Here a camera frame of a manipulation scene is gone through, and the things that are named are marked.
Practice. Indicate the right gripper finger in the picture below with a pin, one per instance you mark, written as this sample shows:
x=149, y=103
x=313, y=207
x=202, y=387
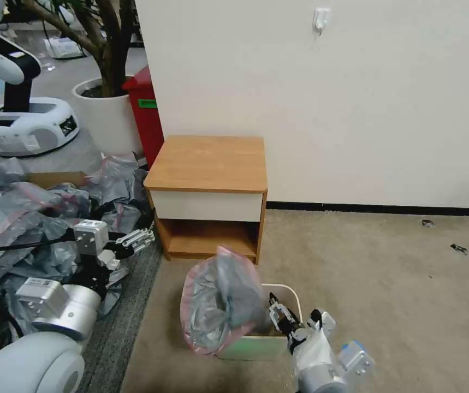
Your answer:
x=274, y=309
x=290, y=319

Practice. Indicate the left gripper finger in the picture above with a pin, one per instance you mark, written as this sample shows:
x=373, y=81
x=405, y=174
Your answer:
x=139, y=235
x=136, y=247

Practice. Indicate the grey pink-rimmed garbage bag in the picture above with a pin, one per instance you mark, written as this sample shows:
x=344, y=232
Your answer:
x=213, y=303

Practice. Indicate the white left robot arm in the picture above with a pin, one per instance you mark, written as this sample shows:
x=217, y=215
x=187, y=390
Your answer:
x=33, y=364

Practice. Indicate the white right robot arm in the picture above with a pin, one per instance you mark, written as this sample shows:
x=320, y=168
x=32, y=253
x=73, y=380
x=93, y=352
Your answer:
x=316, y=362

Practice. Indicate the cream square trash can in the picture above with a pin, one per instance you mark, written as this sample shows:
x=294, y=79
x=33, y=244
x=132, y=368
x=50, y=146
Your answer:
x=254, y=348

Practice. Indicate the grey floor mat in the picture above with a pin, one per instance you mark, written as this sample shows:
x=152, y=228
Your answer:
x=115, y=335

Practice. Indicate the cardboard box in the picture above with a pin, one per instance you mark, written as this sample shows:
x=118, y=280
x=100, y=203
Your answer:
x=54, y=179

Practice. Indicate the wooden bedside table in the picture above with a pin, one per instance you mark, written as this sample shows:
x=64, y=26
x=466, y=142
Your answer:
x=207, y=163

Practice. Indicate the red bin with green label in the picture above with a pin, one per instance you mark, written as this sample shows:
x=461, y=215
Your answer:
x=146, y=118

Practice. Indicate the white round plant pot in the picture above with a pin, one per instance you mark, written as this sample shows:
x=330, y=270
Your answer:
x=111, y=118

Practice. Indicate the black skirting strip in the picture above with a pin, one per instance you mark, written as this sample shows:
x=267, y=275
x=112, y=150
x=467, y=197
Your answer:
x=381, y=206

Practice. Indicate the white wheeled robot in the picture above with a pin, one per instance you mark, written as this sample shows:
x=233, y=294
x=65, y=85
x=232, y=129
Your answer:
x=21, y=127

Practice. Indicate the small black floor scrap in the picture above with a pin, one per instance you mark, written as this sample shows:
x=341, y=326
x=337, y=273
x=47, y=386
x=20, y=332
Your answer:
x=428, y=224
x=458, y=248

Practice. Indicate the brown tree trunk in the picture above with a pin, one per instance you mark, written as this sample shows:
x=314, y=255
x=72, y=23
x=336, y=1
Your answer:
x=109, y=49

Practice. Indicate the white box device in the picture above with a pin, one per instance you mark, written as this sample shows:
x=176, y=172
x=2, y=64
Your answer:
x=63, y=48

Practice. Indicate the white wall hook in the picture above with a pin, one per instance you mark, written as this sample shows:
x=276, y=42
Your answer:
x=321, y=18

